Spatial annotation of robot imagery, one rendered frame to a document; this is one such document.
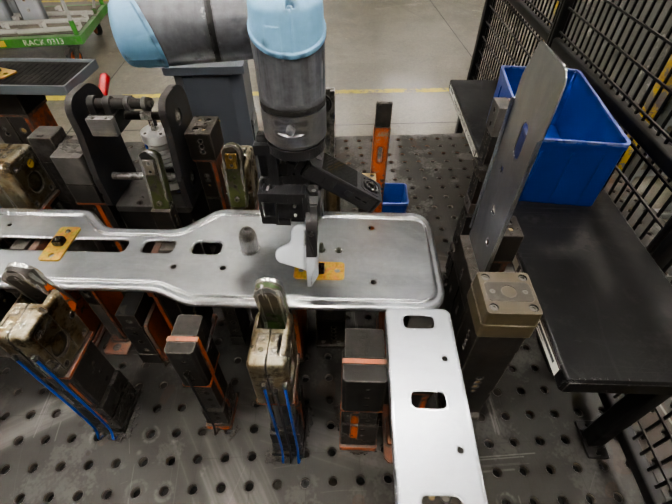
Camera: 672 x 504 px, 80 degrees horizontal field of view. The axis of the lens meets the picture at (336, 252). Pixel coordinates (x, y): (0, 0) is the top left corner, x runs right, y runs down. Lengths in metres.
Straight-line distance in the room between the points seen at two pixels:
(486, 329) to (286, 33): 0.45
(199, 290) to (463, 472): 0.45
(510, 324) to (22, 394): 0.96
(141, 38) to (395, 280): 0.47
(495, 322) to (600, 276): 0.21
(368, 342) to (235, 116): 0.80
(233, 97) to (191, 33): 0.67
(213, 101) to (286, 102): 0.76
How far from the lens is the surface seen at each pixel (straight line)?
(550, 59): 0.55
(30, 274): 0.69
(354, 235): 0.73
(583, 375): 0.62
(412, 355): 0.59
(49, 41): 4.69
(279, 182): 0.53
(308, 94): 0.45
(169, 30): 0.53
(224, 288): 0.67
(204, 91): 1.20
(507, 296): 0.61
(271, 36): 0.43
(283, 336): 0.55
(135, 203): 0.96
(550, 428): 0.96
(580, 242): 0.79
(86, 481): 0.95
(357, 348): 0.61
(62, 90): 1.01
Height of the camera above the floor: 1.51
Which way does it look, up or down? 46 degrees down
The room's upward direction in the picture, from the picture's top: straight up
